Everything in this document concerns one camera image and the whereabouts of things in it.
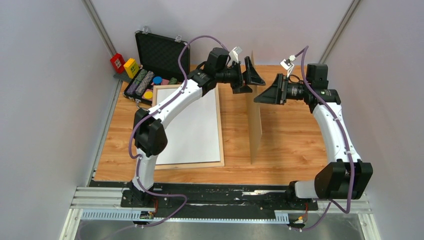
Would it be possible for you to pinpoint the yellow toy house block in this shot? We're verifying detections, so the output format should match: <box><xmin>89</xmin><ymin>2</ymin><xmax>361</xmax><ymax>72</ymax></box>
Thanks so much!
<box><xmin>123</xmin><ymin>58</ymin><xmax>140</xmax><ymax>79</ymax></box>

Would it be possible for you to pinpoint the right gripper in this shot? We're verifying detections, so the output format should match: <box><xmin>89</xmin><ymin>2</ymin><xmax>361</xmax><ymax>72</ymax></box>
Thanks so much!
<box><xmin>253</xmin><ymin>73</ymin><xmax>310</xmax><ymax>105</ymax></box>

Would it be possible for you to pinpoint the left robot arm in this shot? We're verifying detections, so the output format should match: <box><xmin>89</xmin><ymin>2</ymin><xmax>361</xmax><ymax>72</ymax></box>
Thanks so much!
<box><xmin>129</xmin><ymin>47</ymin><xmax>265</xmax><ymax>207</ymax></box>

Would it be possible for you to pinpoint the red toy house block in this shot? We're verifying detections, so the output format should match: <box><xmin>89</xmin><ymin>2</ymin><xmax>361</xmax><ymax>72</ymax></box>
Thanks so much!
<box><xmin>109</xmin><ymin>53</ymin><xmax>126</xmax><ymax>74</ymax></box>

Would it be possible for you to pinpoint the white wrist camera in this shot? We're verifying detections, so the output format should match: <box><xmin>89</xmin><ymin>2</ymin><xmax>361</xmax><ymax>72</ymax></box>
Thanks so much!
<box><xmin>228</xmin><ymin>46</ymin><xmax>243</xmax><ymax>64</ymax></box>
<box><xmin>280</xmin><ymin>55</ymin><xmax>296</xmax><ymax>77</ymax></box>

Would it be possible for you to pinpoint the blue round chip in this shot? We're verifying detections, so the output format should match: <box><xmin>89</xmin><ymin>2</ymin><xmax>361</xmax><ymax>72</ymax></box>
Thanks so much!
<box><xmin>152</xmin><ymin>76</ymin><xmax>163</xmax><ymax>85</ymax></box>

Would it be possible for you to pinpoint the black poker chip case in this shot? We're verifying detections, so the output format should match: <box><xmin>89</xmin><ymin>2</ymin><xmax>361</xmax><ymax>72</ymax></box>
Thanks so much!
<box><xmin>134</xmin><ymin>26</ymin><xmax>190</xmax><ymax>85</ymax></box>

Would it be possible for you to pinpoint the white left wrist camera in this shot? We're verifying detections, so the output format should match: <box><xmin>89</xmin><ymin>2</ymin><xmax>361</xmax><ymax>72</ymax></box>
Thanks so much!
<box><xmin>228</xmin><ymin>46</ymin><xmax>243</xmax><ymax>64</ymax></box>

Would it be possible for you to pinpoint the light wooden picture frame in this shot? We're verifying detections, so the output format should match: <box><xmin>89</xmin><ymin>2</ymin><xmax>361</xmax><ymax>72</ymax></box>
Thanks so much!
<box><xmin>150</xmin><ymin>82</ymin><xmax>225</xmax><ymax>171</ymax></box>

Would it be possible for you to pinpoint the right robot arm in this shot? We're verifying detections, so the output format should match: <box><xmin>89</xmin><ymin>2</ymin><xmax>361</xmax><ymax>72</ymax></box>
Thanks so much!
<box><xmin>254</xmin><ymin>63</ymin><xmax>373</xmax><ymax>209</ymax></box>

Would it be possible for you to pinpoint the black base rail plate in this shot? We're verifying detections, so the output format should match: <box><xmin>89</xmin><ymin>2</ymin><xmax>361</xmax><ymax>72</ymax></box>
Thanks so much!
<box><xmin>120</xmin><ymin>182</ymin><xmax>318</xmax><ymax>220</ymax></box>

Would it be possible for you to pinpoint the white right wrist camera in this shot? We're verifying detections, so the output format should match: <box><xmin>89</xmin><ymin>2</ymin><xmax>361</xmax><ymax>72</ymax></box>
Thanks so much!
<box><xmin>280</xmin><ymin>55</ymin><xmax>296</xmax><ymax>77</ymax></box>

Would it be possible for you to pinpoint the black and white photo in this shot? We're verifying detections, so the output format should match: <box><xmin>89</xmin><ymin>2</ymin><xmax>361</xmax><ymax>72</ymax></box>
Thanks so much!
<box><xmin>155</xmin><ymin>87</ymin><xmax>222</xmax><ymax>166</ymax></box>

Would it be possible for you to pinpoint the brown backing board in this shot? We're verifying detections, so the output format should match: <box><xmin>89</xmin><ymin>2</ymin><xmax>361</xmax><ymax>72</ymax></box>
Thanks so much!
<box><xmin>246</xmin><ymin>50</ymin><xmax>264</xmax><ymax>166</ymax></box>

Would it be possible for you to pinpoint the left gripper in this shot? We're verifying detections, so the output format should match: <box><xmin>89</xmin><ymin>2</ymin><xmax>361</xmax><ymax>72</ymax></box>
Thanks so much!
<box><xmin>216</xmin><ymin>57</ymin><xmax>266</xmax><ymax>95</ymax></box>

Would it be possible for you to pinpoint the yellow round chip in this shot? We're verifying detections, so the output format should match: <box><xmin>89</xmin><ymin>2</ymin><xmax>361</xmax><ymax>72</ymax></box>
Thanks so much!
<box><xmin>142</xmin><ymin>90</ymin><xmax>153</xmax><ymax>101</ymax></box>

